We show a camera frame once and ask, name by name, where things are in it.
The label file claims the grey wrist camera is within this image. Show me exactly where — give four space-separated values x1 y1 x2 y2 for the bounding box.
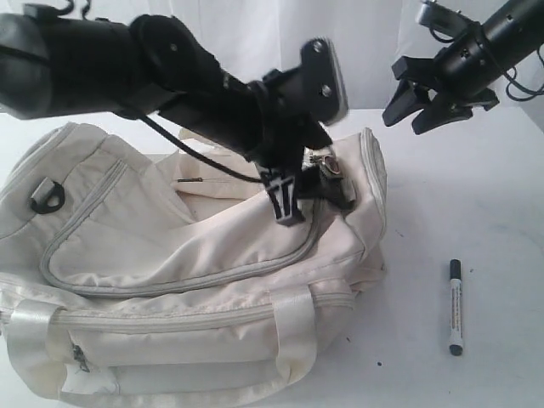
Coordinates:
298 37 348 126
416 0 473 43

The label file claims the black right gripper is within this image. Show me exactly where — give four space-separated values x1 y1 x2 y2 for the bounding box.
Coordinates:
382 56 498 135

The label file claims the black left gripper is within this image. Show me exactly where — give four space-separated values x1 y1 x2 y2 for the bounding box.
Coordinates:
237 70 355 227

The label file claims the black and white marker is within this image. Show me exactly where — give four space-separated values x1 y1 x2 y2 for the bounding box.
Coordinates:
449 259 464 356

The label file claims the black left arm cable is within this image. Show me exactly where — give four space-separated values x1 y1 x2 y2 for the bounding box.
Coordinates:
142 112 264 184

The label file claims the white backdrop curtain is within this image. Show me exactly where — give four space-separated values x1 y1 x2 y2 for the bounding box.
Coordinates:
0 0 544 128

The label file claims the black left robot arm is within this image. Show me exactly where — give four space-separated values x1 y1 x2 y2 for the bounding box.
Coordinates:
1 2 354 226

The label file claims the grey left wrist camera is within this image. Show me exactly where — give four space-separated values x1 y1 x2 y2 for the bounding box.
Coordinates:
298 37 348 126

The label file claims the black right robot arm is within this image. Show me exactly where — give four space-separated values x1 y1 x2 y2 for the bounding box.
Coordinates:
382 1 543 135

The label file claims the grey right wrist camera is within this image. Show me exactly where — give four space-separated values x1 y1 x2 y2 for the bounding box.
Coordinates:
416 0 473 43

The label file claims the cream white duffel bag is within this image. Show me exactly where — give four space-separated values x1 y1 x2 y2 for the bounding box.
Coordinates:
1 123 387 407

